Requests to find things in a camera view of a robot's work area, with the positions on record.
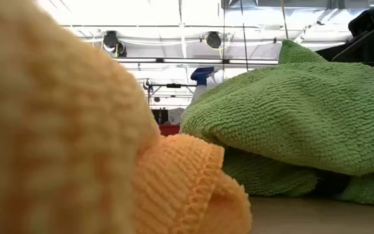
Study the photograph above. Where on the long ceiling light bar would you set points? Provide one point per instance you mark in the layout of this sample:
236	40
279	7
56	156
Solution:
190	60

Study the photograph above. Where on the blue-capped spray bottle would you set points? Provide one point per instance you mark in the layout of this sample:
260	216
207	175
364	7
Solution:
201	75

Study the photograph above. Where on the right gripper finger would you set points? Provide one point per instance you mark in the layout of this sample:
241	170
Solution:
334	54

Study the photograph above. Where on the green microfiber towel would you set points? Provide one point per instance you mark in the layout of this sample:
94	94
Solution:
287	113

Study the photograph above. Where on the black metal gantry frame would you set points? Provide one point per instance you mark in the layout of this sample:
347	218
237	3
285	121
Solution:
174	85

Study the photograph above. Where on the red bin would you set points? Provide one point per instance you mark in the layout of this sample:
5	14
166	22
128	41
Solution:
169	130

